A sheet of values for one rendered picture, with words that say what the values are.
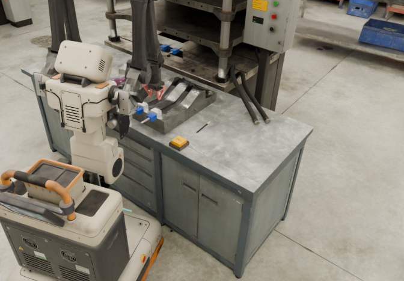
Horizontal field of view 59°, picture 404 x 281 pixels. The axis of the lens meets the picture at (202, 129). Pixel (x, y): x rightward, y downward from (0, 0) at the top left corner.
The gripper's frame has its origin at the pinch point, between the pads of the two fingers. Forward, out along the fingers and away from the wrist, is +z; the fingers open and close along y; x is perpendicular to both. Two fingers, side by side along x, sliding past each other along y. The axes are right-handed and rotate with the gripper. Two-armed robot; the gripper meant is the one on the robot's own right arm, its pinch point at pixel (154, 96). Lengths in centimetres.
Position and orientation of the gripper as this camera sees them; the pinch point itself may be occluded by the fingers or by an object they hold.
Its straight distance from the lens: 196.9
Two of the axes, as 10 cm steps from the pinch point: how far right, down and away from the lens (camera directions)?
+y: -7.9, -3.7, 4.9
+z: -0.2, 8.1, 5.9
